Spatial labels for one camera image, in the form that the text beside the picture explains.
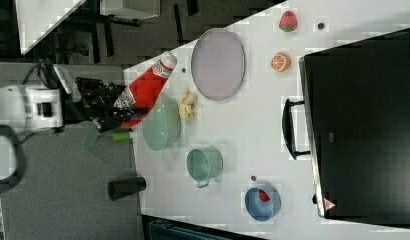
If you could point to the grey round plate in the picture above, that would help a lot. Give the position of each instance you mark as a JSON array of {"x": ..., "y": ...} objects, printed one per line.
[{"x": 218, "y": 64}]

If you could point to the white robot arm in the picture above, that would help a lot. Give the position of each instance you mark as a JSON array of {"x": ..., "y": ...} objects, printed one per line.
[{"x": 28, "y": 109}]

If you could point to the red ketchup bottle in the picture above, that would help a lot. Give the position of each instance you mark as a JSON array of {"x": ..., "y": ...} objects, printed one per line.
[{"x": 141, "y": 94}]

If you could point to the yellow banana bunch toy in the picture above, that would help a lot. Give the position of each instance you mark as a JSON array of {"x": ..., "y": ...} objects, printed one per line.
[{"x": 186, "y": 104}]

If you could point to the red strawberry in bowl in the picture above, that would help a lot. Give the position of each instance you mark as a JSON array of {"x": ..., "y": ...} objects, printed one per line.
[{"x": 264, "y": 196}]

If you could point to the blue bowl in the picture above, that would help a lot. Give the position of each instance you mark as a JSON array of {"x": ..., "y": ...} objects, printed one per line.
[{"x": 259, "y": 210}]

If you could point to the orange slice toy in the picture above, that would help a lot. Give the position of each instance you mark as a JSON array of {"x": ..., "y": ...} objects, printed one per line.
[{"x": 281, "y": 62}]

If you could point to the black oven door handle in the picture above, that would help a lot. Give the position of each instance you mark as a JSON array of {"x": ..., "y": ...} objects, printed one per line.
[{"x": 288, "y": 129}]

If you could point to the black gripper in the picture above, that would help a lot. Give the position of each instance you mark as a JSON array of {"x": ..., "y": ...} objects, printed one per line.
[{"x": 96, "y": 105}]

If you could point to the black toaster oven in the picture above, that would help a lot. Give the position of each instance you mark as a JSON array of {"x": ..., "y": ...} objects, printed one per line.
[{"x": 357, "y": 106}]

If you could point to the green perforated colander basket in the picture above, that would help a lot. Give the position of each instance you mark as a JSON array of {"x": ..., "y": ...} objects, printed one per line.
[{"x": 161, "y": 128}]

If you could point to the red strawberry toy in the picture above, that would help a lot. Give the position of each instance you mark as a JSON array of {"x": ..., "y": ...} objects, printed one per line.
[{"x": 288, "y": 22}]

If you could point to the green mug with handle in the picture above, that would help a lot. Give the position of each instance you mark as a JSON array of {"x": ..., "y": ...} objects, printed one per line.
[{"x": 203, "y": 164}]

